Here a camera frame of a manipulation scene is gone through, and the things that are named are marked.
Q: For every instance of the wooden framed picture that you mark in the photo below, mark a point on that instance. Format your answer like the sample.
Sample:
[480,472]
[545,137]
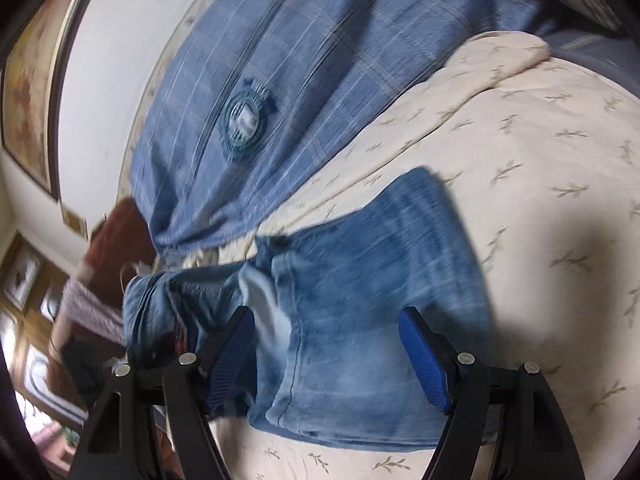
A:
[22,275]

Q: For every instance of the small gold framed picture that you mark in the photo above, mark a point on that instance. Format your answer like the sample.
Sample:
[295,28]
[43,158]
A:
[74,221]

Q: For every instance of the blue denim pants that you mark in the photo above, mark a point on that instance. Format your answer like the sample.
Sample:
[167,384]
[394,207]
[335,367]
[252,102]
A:
[360,285]

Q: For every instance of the brown plush headboard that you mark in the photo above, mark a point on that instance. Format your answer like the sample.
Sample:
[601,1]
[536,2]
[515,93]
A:
[120,240]

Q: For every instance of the large dark framed picture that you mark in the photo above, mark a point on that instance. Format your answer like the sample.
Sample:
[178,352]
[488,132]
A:
[35,85]

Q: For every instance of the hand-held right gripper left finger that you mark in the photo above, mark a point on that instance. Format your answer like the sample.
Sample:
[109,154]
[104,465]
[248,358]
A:
[231,360]

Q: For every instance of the blue-grey bedsheet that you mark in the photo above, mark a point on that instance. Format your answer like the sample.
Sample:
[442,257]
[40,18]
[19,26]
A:
[585,45]

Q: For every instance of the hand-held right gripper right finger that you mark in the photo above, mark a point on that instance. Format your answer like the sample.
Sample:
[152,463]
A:
[425,360]

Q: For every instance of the blue plaid blanket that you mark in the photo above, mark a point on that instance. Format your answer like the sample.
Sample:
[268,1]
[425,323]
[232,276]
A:
[300,60]

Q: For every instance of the purple wrinkled cloth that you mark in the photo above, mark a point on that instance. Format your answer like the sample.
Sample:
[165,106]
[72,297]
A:
[95,310]

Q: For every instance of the cream leaf-print blanket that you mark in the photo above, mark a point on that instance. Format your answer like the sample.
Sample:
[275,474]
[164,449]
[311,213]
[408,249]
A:
[550,185]

